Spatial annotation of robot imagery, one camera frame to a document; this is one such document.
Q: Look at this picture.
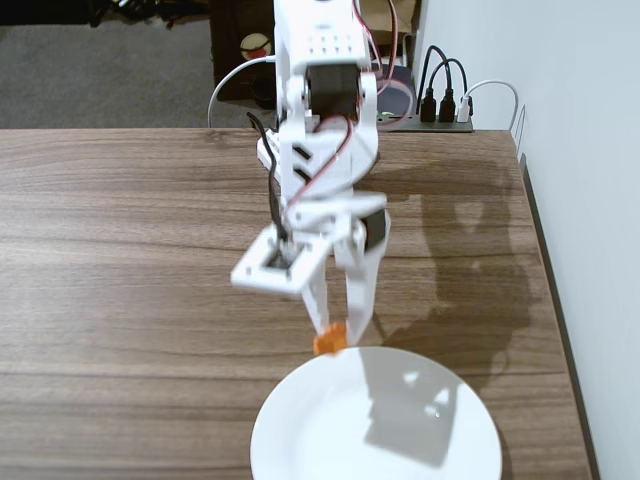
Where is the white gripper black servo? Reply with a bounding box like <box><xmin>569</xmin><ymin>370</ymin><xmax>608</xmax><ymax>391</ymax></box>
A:
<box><xmin>284</xmin><ymin>191</ymin><xmax>393</xmax><ymax>347</ymax></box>

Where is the orange lego block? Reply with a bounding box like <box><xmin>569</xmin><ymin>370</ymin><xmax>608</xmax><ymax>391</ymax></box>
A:
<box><xmin>311</xmin><ymin>323</ymin><xmax>348</xmax><ymax>357</ymax></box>

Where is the white round plate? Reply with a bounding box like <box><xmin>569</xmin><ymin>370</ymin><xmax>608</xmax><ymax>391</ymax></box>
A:
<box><xmin>249</xmin><ymin>345</ymin><xmax>503</xmax><ymax>480</ymax></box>

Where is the black usb hub bar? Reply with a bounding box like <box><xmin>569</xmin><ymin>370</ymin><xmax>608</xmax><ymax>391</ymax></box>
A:
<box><xmin>377</xmin><ymin>113</ymin><xmax>475</xmax><ymax>134</ymax></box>

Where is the red white ball sticker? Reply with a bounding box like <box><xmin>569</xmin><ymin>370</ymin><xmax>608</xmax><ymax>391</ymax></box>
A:
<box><xmin>239</xmin><ymin>33</ymin><xmax>274</xmax><ymax>59</ymax></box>

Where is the dark wooden cabinet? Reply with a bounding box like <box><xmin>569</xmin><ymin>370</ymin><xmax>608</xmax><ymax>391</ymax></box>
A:
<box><xmin>208</xmin><ymin>0</ymin><xmax>277</xmax><ymax>102</ymax></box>

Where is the brown paper bag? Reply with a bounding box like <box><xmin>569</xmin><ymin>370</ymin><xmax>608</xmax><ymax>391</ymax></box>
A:
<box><xmin>359</xmin><ymin>0</ymin><xmax>422</xmax><ymax>67</ymax></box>

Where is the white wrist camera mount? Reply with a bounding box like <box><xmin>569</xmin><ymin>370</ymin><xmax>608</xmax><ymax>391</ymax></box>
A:
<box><xmin>229</xmin><ymin>225</ymin><xmax>333</xmax><ymax>297</ymax></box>

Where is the black camera cable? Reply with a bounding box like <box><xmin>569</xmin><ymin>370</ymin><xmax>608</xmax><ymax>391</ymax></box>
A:
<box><xmin>246</xmin><ymin>111</ymin><xmax>292</xmax><ymax>252</ymax></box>

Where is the black usb cable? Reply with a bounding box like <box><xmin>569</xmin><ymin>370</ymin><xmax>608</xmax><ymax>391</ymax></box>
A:
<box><xmin>428</xmin><ymin>58</ymin><xmax>470</xmax><ymax>124</ymax></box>
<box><xmin>416</xmin><ymin>45</ymin><xmax>454</xmax><ymax>124</ymax></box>

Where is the white usb cable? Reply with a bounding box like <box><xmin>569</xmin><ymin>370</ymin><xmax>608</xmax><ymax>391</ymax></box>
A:
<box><xmin>457</xmin><ymin>79</ymin><xmax>527</xmax><ymax>152</ymax></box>

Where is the white robot power cable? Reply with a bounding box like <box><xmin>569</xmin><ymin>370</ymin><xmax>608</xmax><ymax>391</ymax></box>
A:
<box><xmin>207</xmin><ymin>57</ymin><xmax>278</xmax><ymax>129</ymax></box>

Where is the red servo wire bundle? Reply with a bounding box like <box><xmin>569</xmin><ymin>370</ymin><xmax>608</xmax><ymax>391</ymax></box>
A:
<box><xmin>355</xmin><ymin>0</ymin><xmax>419</xmax><ymax>122</ymax></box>

